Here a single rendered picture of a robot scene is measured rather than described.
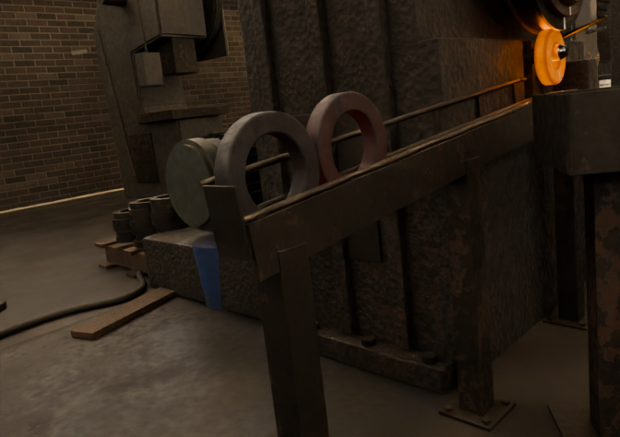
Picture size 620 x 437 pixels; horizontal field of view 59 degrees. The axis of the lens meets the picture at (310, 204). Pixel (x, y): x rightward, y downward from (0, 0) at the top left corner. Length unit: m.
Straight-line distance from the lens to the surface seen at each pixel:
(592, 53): 10.52
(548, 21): 1.65
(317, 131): 0.88
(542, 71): 1.67
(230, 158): 0.76
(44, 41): 7.26
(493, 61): 1.56
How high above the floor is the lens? 0.74
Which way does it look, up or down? 10 degrees down
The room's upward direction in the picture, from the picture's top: 7 degrees counter-clockwise
